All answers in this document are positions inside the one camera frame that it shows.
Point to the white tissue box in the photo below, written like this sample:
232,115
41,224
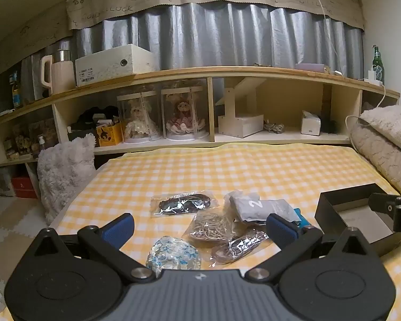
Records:
310,123

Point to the white labelled cardboard box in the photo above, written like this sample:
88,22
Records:
120,62

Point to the grey soft pouch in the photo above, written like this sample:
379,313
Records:
257,209

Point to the beige thermos jug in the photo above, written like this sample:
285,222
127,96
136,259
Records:
63,77

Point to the white doll display case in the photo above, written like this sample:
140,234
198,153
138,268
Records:
138,120

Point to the yellow checked blanket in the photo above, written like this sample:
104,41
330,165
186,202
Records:
254,174

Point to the black box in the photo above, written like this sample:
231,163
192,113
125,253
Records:
330,207

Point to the yellow printed box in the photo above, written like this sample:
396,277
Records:
108,135

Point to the blue floral cloth pouch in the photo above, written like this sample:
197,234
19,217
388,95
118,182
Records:
173,254

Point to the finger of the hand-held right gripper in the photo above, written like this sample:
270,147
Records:
399,212

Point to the pink doll display case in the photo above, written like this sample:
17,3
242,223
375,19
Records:
183,117

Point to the beige fluffy pillow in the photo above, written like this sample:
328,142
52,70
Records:
391,123

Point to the green glass bottle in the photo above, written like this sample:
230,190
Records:
377,62

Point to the blue wipe packet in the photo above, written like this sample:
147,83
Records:
301,220

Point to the grey curtain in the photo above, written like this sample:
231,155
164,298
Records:
204,36

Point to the beige textured blanket roll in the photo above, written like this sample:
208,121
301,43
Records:
377,153

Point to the group of shelf ornaments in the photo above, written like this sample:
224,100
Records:
26,137

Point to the pale purple flat box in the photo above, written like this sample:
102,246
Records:
309,67

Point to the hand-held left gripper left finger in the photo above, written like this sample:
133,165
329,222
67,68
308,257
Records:
120,229

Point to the wooden shelf unit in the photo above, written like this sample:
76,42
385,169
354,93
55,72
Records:
220,72

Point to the white wooden stand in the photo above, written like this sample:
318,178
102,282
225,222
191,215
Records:
240,123

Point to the black fluffy cloth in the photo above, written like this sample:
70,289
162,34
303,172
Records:
97,113

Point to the grey fluffy pillow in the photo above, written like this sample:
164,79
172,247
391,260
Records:
66,174

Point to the white charger plug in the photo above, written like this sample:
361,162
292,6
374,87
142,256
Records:
374,78

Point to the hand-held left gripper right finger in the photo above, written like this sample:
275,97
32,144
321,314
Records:
280,230

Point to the blue label bottle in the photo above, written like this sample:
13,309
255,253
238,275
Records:
16,92

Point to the red box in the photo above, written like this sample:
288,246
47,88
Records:
23,186

